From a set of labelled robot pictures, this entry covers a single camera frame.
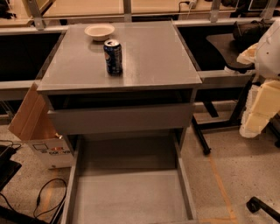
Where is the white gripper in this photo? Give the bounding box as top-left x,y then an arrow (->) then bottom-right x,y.
236,43 -> 280,138

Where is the blue pepsi can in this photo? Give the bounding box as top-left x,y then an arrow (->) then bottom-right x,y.
103,39 -> 123,75

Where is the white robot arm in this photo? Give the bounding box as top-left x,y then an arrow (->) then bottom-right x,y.
237,20 -> 280,138

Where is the grey drawer cabinet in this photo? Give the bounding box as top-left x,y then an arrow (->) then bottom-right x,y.
38,22 -> 202,141

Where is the grey top drawer front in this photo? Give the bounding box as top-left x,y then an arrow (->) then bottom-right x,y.
48,103 -> 194,135

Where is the open grey middle drawer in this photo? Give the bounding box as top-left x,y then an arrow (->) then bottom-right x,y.
61,134 -> 199,224

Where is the dark device on table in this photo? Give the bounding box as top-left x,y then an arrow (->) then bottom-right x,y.
233,20 -> 270,44

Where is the black side table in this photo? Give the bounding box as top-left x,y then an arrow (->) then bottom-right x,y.
191,32 -> 280,156

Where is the black chair wheel base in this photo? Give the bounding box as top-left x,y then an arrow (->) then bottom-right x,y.
246,197 -> 280,223

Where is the white paper bowl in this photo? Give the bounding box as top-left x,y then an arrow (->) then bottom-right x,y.
85,24 -> 115,41

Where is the open cardboard box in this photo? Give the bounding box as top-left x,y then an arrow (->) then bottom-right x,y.
9,83 -> 74,169

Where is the black equipment at left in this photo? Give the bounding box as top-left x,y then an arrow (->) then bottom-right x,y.
0,143 -> 22,191

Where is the black cable on floor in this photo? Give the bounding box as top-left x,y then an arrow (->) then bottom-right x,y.
0,178 -> 68,221

